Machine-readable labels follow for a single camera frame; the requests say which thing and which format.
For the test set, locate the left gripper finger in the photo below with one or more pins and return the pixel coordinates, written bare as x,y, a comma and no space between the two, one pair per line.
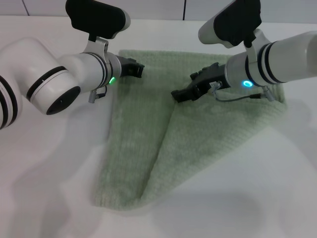
131,61
139,70

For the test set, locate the green terry towel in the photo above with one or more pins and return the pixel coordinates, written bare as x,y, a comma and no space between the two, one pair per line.
138,136

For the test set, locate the left wrist camera housing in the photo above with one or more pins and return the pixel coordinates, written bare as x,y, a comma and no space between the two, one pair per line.
96,17

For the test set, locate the left silver camera bracket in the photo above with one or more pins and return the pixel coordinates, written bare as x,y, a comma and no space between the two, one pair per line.
97,47

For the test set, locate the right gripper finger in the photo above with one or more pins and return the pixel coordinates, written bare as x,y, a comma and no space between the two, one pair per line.
198,75
184,95

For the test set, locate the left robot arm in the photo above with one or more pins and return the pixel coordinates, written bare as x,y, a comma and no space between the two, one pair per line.
29,64

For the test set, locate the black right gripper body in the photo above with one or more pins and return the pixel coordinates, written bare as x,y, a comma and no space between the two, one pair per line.
211,78

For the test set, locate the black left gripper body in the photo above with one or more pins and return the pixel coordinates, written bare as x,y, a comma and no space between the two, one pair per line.
123,68

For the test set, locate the silver camera bracket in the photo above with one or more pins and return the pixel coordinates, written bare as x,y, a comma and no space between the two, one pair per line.
258,37
97,47

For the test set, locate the right silver camera bracket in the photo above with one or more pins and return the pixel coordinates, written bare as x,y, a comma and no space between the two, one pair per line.
258,37

